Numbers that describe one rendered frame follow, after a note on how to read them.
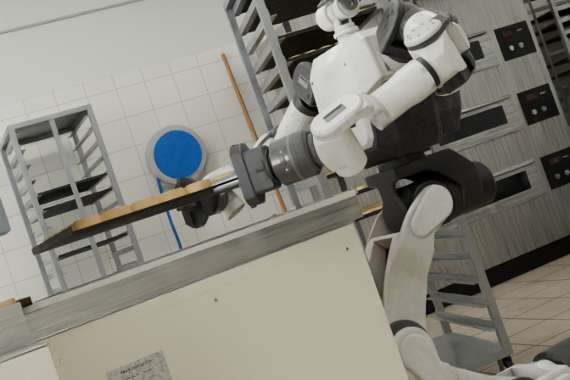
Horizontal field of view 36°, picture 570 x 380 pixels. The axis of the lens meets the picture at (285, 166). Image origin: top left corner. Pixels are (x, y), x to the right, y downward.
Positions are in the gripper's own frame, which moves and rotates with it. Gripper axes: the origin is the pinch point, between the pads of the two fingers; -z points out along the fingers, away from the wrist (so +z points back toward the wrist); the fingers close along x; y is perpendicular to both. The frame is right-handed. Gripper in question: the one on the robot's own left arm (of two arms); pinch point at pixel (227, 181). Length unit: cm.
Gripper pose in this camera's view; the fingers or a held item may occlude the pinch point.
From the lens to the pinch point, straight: 167.6
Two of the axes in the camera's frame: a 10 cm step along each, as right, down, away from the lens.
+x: -3.3, -9.4, 0.4
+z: 9.0, -3.3, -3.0
